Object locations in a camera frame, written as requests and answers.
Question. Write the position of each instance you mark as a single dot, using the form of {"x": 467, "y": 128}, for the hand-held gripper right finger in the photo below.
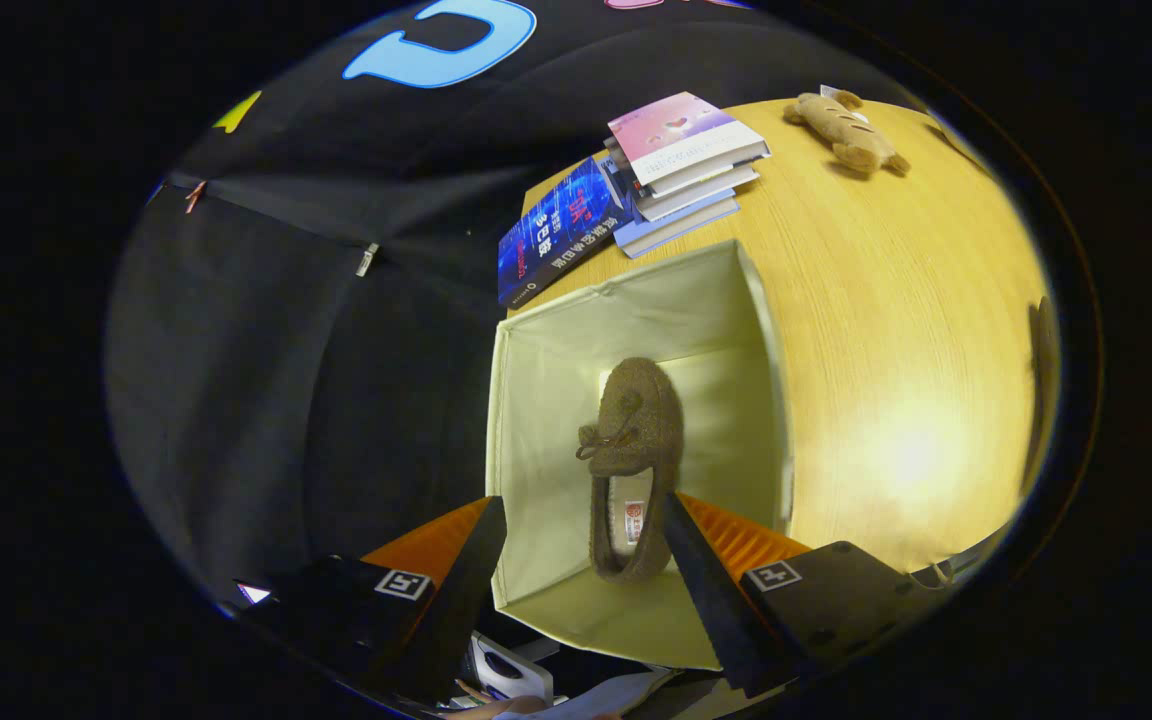
{"x": 721, "y": 620}

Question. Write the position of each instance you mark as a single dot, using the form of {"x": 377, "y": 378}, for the thin grey book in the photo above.
{"x": 701, "y": 186}
{"x": 696, "y": 205}

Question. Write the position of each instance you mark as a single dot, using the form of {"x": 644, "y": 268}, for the white paper sheet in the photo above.
{"x": 606, "y": 695}

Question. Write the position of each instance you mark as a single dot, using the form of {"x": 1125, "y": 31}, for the brown fuzzy moccasin shoe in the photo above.
{"x": 636, "y": 420}
{"x": 1044, "y": 380}

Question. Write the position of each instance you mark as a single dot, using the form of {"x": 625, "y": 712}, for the silver clip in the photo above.
{"x": 366, "y": 260}

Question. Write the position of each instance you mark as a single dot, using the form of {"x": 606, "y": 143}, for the cream fabric storage box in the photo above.
{"x": 556, "y": 360}

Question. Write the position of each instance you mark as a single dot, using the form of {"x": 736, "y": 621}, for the copper clip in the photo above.
{"x": 194, "y": 195}

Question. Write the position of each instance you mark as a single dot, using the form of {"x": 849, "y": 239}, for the pink cover book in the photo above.
{"x": 681, "y": 130}

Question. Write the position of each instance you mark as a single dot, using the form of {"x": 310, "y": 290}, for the pale blue cover book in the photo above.
{"x": 676, "y": 233}

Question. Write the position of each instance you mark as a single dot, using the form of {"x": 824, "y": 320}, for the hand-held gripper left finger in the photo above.
{"x": 451, "y": 625}

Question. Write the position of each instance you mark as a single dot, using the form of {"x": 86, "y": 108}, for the computer monitor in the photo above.
{"x": 254, "y": 593}

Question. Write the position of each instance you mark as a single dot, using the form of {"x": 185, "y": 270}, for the tan plush toy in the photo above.
{"x": 851, "y": 130}

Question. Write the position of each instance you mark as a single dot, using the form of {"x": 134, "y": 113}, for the white desk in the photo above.
{"x": 536, "y": 682}

